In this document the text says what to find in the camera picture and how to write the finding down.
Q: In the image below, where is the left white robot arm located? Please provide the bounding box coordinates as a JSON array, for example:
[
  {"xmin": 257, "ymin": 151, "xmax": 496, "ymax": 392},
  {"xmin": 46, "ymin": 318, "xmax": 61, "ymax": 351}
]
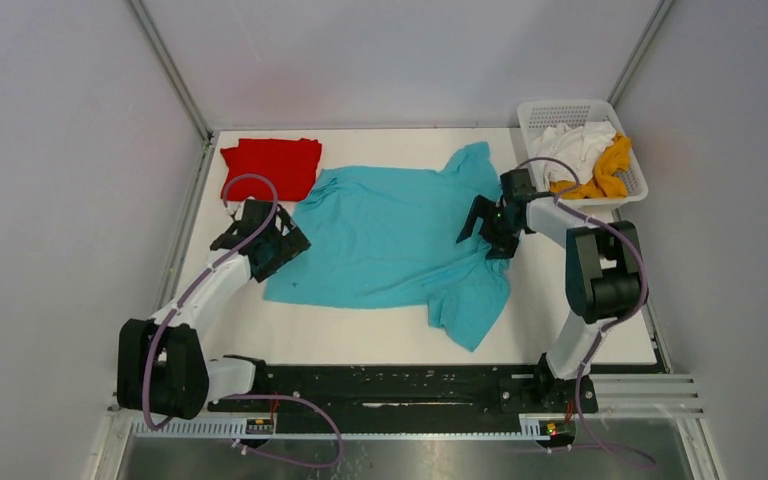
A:
[{"xmin": 116, "ymin": 200, "xmax": 310, "ymax": 429}]

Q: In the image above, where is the folded red t-shirt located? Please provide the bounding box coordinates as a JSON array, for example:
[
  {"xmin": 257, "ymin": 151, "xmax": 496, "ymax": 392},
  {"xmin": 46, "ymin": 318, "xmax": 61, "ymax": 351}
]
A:
[{"xmin": 220, "ymin": 138, "xmax": 323, "ymax": 202}]

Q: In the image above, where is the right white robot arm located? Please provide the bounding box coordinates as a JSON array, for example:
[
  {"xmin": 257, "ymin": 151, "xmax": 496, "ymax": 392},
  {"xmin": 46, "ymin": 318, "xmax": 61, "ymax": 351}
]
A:
[{"xmin": 458, "ymin": 169, "xmax": 648, "ymax": 412}]

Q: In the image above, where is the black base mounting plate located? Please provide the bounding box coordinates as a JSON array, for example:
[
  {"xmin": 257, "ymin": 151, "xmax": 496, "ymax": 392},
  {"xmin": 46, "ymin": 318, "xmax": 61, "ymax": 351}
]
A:
[{"xmin": 207, "ymin": 362, "xmax": 600, "ymax": 417}]

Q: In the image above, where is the white plastic laundry basket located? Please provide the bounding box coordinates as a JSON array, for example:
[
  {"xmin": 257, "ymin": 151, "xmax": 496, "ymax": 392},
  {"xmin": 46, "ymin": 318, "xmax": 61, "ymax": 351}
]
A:
[{"xmin": 517, "ymin": 99, "xmax": 649, "ymax": 208}]

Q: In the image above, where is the teal t-shirt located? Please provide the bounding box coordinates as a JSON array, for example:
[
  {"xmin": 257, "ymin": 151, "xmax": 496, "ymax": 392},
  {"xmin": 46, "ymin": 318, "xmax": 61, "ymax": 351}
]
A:
[{"xmin": 264, "ymin": 141, "xmax": 511, "ymax": 352}]

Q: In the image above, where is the white crumpled t-shirt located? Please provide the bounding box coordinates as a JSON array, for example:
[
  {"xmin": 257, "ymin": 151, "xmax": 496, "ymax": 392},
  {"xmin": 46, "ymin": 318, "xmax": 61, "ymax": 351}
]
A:
[{"xmin": 530, "ymin": 121, "xmax": 617, "ymax": 184}]

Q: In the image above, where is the white slotted cable duct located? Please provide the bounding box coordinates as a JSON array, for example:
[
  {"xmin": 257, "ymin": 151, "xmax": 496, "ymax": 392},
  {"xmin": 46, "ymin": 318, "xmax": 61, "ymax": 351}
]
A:
[{"xmin": 130, "ymin": 414, "xmax": 576, "ymax": 441}]

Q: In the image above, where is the yellow crumpled t-shirt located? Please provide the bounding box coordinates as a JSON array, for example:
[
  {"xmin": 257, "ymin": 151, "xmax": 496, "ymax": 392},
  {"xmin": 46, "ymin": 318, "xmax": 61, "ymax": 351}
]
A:
[{"xmin": 550, "ymin": 133, "xmax": 632, "ymax": 200}]

